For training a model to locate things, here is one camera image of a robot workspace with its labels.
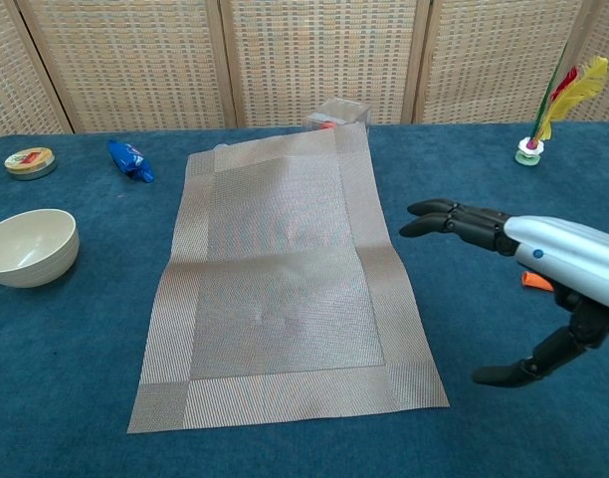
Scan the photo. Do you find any blue table cloth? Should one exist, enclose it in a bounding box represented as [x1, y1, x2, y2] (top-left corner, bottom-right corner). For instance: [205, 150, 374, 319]
[0, 120, 609, 478]

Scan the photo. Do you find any woven wooden folding screen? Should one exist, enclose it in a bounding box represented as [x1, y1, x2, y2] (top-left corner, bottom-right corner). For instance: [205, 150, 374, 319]
[0, 0, 609, 143]

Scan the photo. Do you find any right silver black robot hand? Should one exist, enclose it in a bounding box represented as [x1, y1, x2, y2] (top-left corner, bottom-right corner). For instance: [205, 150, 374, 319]
[398, 197, 609, 388]

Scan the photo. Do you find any white ceramic bowl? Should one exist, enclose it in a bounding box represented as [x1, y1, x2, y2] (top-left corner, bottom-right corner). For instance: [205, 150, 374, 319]
[0, 208, 81, 289]

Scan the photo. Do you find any blue snack packet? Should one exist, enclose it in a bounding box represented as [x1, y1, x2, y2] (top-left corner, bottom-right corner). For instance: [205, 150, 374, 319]
[106, 139, 156, 184]

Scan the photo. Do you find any grey-brown woven placemat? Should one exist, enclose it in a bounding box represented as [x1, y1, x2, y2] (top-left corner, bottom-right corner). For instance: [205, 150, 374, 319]
[126, 121, 451, 434]

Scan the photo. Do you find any clear box with orange pieces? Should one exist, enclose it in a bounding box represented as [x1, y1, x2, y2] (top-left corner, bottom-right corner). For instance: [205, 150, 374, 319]
[304, 98, 373, 134]

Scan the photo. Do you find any orange rubber finger cot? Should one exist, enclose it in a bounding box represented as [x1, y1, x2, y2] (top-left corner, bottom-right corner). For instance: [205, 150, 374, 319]
[520, 271, 554, 293]

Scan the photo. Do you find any colourful feather shuttlecock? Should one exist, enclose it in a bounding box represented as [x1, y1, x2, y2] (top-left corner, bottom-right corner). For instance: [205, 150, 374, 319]
[513, 43, 609, 167]

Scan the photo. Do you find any round yellow tin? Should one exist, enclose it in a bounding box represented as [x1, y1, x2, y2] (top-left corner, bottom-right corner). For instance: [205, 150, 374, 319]
[4, 146, 58, 181]

